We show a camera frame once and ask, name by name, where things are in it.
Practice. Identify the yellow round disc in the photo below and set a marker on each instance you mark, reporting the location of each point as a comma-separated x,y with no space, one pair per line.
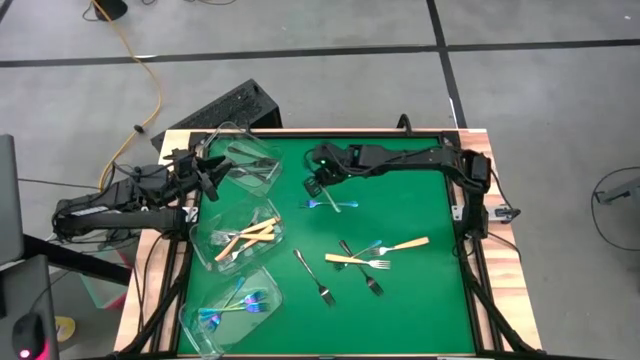
66,329

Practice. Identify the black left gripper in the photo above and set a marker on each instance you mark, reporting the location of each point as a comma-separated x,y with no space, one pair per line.
185,175

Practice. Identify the black desk crossbar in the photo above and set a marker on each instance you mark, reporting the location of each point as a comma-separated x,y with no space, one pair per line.
75,259

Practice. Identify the white mounting bracket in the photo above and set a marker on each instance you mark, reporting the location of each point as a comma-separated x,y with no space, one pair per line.
192,214
456,212

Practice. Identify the clear plastic bin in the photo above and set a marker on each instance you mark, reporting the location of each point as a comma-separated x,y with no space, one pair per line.
235,330
250,186
205,250

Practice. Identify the grey flat slab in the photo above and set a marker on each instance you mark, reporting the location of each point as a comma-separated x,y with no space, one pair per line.
9,200

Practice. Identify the black corner bracket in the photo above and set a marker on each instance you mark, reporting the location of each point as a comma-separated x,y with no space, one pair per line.
197,137

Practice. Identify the dark grey desk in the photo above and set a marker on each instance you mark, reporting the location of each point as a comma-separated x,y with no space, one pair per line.
30,285

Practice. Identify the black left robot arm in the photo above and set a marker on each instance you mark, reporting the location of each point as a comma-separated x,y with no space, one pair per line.
115,220

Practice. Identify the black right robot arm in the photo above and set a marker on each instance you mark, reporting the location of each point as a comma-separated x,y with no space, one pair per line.
400,156

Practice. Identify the black pedestal stand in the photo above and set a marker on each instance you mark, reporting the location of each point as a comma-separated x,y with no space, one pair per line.
111,7

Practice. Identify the black computer mouse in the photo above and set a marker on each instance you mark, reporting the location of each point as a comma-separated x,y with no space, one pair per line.
27,336

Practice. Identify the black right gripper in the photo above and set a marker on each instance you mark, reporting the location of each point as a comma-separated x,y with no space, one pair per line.
330,160

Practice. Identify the black table clamp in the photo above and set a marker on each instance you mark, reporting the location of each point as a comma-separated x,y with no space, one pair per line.
404,122

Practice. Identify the pile of mixed forks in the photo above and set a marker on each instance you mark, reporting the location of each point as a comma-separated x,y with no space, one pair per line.
372,285

